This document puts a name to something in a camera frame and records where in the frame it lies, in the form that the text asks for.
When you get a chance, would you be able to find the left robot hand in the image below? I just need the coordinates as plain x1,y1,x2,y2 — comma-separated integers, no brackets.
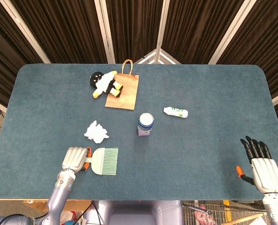
61,146,92,173

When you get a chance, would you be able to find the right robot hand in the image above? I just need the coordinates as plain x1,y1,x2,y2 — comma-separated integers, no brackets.
236,135,278,194

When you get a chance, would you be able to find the white brush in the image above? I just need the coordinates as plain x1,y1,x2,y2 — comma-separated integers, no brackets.
84,147,119,176

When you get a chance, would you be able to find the white paper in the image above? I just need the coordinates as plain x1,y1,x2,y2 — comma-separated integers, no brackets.
83,120,110,144

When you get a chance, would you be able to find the cardboard box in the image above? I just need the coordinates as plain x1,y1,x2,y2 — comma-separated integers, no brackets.
23,199,92,212

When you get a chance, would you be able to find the wooden stick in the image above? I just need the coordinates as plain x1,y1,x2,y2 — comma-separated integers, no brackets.
230,212,267,225

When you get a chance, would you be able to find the red and white plastic bag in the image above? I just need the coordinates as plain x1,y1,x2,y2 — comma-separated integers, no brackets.
59,210,83,225

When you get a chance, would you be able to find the blue table mat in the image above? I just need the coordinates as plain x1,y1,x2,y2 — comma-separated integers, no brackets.
0,63,278,201

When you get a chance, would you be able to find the white and blue can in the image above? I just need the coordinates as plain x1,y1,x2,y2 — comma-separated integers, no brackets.
137,112,155,137

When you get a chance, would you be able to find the lavender robot torso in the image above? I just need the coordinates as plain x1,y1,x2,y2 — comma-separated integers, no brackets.
84,200,183,225

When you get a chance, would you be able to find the brown paper bag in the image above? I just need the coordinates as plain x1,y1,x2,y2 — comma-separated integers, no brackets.
105,59,139,111

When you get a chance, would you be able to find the black and white plush doll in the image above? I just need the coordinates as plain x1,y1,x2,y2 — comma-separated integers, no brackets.
90,70,124,99

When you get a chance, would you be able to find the small white plastic bottle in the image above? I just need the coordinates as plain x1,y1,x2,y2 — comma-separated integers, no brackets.
163,106,189,118

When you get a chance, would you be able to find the metal wire cart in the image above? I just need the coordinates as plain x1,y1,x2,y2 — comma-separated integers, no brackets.
182,199,266,225

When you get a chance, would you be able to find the white metal frame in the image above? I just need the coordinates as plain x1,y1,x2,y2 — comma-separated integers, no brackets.
134,48,182,65

